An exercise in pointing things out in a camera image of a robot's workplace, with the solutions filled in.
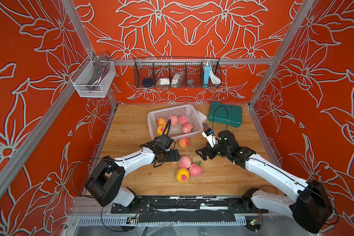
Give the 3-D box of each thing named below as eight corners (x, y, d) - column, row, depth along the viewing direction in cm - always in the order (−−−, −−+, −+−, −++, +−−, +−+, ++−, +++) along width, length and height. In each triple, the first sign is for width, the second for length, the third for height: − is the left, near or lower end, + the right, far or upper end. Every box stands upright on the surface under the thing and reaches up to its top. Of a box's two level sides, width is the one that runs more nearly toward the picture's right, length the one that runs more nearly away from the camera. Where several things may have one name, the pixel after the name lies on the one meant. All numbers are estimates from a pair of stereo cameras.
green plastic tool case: (207, 122, 109) (208, 119, 106) (209, 103, 122) (210, 100, 119) (241, 128, 105) (243, 125, 102) (240, 108, 119) (241, 105, 116)
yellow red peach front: (176, 183, 82) (176, 180, 76) (176, 171, 86) (176, 167, 81) (188, 183, 81) (189, 180, 76) (188, 171, 86) (188, 167, 81)
